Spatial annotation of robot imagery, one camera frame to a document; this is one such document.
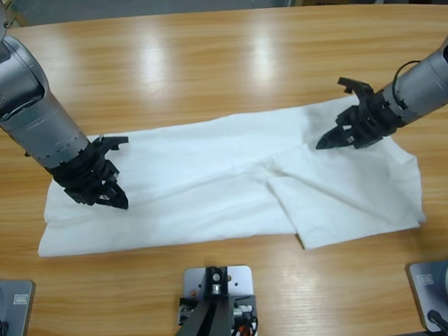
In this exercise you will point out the dark camera post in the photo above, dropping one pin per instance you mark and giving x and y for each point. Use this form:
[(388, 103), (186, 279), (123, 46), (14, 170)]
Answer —
[(212, 324)]

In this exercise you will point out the wrist black camera bracket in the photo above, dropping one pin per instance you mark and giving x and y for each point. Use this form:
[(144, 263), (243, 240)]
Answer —
[(113, 141), (358, 87)]

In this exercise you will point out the wooden crate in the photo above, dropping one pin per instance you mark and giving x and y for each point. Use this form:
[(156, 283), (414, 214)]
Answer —
[(16, 13)]

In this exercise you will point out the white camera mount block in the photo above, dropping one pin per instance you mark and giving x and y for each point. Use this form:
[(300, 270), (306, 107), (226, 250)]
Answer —
[(240, 282)]

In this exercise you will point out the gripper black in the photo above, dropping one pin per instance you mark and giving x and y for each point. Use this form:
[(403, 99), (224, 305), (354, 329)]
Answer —
[(371, 124), (86, 174)]

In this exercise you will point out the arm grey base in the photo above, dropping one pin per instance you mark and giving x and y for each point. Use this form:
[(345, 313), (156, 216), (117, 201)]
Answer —
[(437, 289), (14, 311)]

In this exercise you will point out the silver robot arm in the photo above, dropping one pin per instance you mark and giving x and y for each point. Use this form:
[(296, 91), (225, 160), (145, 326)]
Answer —
[(425, 85), (28, 109)]

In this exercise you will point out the white T-shirt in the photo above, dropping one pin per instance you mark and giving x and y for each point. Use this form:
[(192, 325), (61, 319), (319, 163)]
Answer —
[(210, 183)]

